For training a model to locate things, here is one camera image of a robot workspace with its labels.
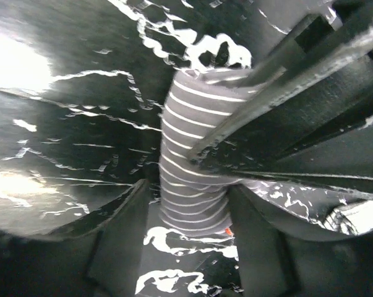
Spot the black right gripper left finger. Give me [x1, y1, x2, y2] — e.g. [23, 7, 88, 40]
[0, 179, 149, 296]

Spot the grey white striped underwear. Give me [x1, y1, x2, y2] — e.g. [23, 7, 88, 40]
[158, 67, 259, 237]

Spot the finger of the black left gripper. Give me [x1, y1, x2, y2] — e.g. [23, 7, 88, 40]
[193, 1, 373, 195]

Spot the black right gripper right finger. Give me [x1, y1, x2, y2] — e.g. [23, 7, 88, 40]
[228, 186, 373, 296]

